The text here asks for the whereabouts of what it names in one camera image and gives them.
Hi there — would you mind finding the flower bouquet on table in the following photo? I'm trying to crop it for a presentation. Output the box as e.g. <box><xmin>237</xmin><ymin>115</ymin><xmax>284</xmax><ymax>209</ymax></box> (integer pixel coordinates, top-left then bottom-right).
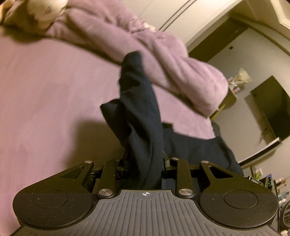
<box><xmin>228</xmin><ymin>68</ymin><xmax>252</xmax><ymax>91</ymax></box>

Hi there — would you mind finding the white plush toy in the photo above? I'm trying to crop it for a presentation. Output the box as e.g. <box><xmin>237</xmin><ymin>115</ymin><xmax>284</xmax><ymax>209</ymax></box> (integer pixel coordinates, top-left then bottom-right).
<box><xmin>26</xmin><ymin>0</ymin><xmax>68</xmax><ymax>30</ymax></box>

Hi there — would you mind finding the white wardrobe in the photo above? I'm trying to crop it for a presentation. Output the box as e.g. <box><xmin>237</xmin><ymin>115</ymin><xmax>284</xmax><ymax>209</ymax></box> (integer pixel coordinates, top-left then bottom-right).
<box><xmin>122</xmin><ymin>0</ymin><xmax>240</xmax><ymax>46</ymax></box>

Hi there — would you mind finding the yellow side table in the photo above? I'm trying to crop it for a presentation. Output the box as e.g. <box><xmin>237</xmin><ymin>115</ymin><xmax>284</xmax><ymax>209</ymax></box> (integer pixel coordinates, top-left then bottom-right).
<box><xmin>210</xmin><ymin>88</ymin><xmax>237</xmax><ymax>121</ymax></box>

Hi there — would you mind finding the purple duvet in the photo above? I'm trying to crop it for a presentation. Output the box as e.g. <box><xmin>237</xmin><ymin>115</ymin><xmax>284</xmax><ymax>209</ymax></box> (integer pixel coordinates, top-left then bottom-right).
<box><xmin>3</xmin><ymin>1</ymin><xmax>228</xmax><ymax>117</ymax></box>

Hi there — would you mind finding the dark navy garment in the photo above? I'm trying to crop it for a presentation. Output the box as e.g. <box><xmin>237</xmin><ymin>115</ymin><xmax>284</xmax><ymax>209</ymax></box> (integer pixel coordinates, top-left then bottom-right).
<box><xmin>100</xmin><ymin>52</ymin><xmax>243</xmax><ymax>190</ymax></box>

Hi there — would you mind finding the purple bed sheet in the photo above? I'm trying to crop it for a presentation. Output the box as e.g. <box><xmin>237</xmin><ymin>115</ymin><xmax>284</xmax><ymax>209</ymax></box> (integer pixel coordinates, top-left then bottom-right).
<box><xmin>0</xmin><ymin>29</ymin><xmax>217</xmax><ymax>234</ymax></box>

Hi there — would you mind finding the black wall television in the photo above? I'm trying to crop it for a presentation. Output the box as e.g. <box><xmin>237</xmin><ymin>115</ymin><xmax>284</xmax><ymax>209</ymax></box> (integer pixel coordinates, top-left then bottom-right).
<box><xmin>251</xmin><ymin>76</ymin><xmax>289</xmax><ymax>141</ymax></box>

